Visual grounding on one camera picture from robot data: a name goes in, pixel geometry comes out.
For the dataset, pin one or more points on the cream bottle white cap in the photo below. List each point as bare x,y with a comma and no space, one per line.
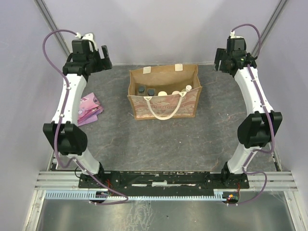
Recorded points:
175,92

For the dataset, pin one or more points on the wrist white camera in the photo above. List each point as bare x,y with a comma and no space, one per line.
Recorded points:
233,36
89,37

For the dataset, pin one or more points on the aluminium front rail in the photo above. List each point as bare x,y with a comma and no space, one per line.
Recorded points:
66,180

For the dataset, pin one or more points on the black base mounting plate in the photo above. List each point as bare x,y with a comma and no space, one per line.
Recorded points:
203,179

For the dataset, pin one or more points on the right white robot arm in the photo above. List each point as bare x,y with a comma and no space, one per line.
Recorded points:
262,122

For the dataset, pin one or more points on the yellow-green pump lotion bottle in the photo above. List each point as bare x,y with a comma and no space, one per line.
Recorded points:
187,88

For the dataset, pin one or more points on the right aluminium frame post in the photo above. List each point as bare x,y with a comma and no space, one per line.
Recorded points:
269,27

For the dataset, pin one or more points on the yellow-green bottle white cap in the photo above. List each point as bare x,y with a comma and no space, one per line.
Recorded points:
162,93

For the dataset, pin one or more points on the brown canvas tote bag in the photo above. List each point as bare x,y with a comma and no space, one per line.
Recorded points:
166,78

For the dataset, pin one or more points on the blue slotted cable duct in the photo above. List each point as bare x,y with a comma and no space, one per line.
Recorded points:
164,195

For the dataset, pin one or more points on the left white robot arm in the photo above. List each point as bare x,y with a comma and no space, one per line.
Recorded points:
63,134

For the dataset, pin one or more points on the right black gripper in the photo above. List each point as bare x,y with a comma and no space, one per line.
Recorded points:
221,55

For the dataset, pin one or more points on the pink printed package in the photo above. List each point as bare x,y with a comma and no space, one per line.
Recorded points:
89,109

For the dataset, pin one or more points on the tall clear glass bottle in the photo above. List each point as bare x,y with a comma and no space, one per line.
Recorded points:
151,92

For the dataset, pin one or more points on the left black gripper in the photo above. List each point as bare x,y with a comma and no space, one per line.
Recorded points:
105,64

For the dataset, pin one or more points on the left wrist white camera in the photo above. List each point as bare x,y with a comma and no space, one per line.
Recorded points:
89,37

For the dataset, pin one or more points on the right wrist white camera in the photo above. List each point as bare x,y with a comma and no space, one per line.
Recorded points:
233,36

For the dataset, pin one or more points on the short clear glass bottle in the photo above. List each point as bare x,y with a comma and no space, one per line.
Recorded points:
141,91

